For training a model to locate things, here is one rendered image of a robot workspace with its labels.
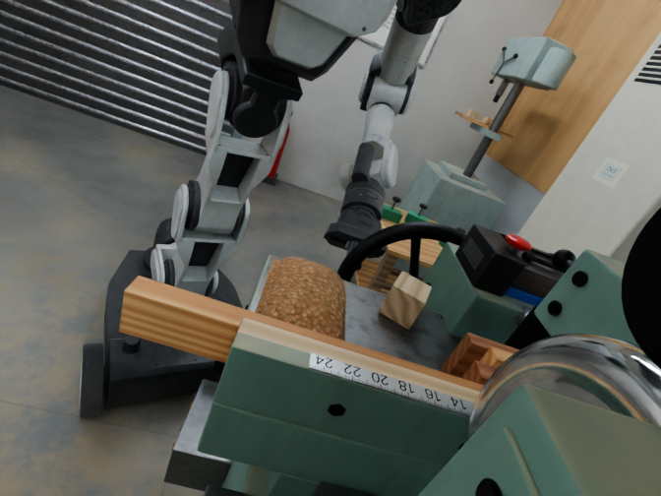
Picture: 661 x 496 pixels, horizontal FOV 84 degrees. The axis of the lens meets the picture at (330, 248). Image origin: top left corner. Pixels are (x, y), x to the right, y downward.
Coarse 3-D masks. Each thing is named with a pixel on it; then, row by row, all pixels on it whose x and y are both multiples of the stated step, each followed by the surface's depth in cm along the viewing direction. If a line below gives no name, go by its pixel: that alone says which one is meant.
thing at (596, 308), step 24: (576, 264) 29; (600, 264) 27; (624, 264) 29; (552, 288) 31; (576, 288) 28; (600, 288) 26; (552, 312) 29; (576, 312) 28; (600, 312) 26; (552, 336) 29; (624, 336) 23
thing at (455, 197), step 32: (512, 64) 217; (544, 64) 191; (512, 96) 221; (480, 128) 237; (480, 160) 240; (416, 192) 259; (448, 192) 231; (480, 192) 237; (448, 224) 243; (480, 224) 243
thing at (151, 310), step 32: (128, 288) 25; (160, 288) 26; (128, 320) 26; (160, 320) 26; (192, 320) 26; (224, 320) 26; (256, 320) 27; (192, 352) 28; (224, 352) 27; (480, 384) 31
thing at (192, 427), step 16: (208, 384) 58; (208, 400) 56; (192, 416) 53; (192, 432) 51; (176, 448) 48; (192, 448) 49; (176, 464) 49; (192, 464) 49; (208, 464) 49; (224, 464) 49; (176, 480) 51; (192, 480) 51; (208, 480) 51
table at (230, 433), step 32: (256, 288) 37; (352, 288) 44; (352, 320) 38; (384, 320) 41; (416, 320) 43; (384, 352) 36; (416, 352) 38; (448, 352) 40; (224, 416) 26; (256, 416) 25; (224, 448) 27; (256, 448) 27; (288, 448) 27; (320, 448) 27; (352, 448) 27; (320, 480) 29; (352, 480) 29; (384, 480) 28; (416, 480) 28
